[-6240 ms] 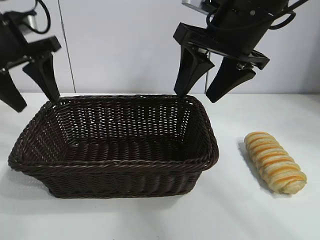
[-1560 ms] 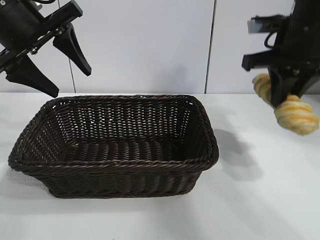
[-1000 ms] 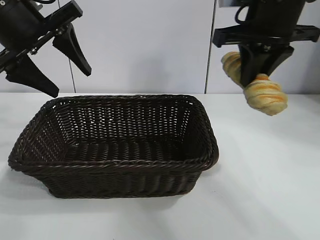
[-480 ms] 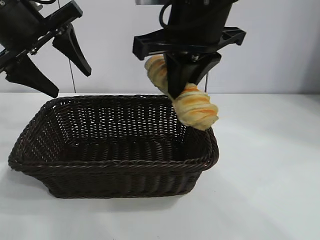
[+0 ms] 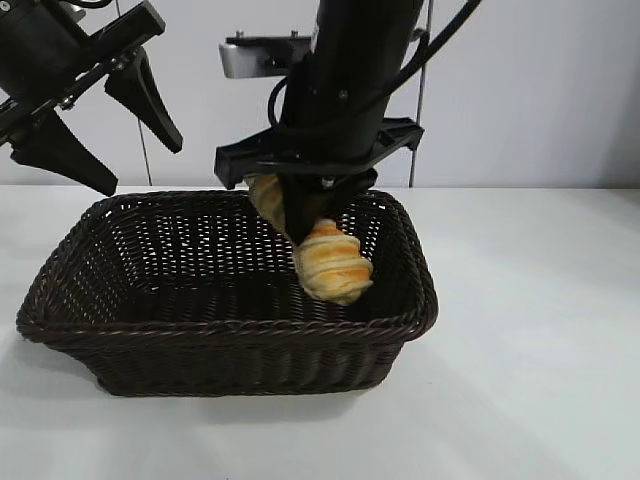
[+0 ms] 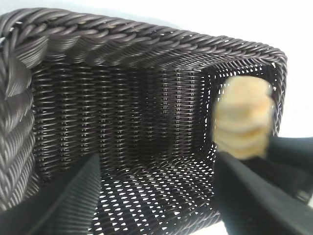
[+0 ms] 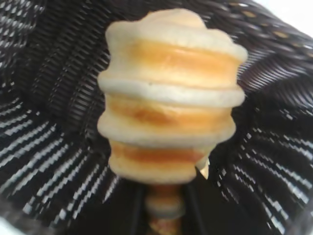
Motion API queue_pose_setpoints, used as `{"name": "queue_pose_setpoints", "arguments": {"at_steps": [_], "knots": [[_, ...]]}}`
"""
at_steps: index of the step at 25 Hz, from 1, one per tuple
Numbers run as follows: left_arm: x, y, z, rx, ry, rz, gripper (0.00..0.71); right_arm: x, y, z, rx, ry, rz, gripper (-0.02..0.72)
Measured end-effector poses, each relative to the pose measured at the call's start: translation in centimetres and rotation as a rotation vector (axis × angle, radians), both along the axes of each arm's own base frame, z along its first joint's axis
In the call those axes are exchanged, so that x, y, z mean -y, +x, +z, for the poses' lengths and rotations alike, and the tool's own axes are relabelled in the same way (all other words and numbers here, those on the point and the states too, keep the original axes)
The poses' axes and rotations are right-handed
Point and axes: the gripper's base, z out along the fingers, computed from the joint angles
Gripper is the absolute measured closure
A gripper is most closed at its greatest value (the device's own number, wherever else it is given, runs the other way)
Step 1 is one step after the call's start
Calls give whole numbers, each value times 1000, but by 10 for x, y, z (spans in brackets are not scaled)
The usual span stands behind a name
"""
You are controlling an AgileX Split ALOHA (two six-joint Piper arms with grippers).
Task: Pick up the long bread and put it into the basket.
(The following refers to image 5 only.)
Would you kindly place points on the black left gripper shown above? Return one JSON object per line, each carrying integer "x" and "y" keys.
{"x": 35, "y": 50}

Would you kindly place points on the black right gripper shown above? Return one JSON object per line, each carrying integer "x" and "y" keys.
{"x": 340, "y": 115}

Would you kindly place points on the long striped twisted bread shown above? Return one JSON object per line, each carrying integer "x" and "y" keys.
{"x": 335, "y": 265}

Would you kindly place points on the dark brown wicker basket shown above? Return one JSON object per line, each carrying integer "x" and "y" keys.
{"x": 200, "y": 325}

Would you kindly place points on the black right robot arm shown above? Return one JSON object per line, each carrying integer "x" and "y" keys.
{"x": 365, "y": 30}

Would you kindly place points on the thin silver vertical pole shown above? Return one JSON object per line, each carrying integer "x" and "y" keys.
{"x": 414, "y": 170}

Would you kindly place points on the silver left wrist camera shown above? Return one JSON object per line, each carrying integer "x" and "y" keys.
{"x": 75, "y": 11}

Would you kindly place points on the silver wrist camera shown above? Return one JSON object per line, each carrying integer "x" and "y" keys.
{"x": 250, "y": 60}
{"x": 75, "y": 11}

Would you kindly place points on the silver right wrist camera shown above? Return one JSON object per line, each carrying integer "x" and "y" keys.
{"x": 250, "y": 60}

